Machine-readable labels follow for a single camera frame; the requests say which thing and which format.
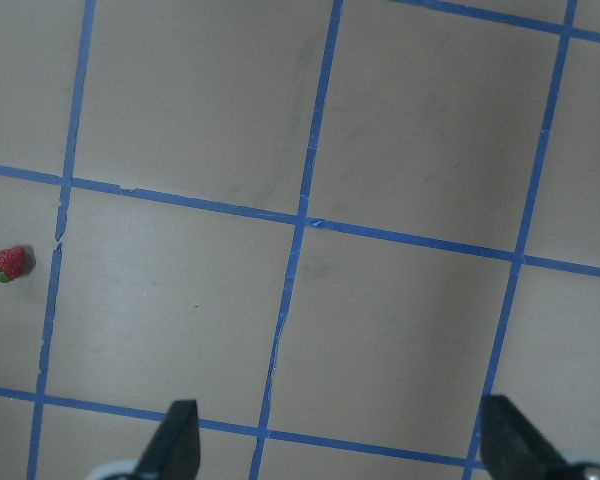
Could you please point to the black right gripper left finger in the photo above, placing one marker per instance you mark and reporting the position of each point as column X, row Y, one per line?
column 174, row 451

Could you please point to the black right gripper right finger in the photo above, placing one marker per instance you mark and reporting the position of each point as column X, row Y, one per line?
column 511, row 447

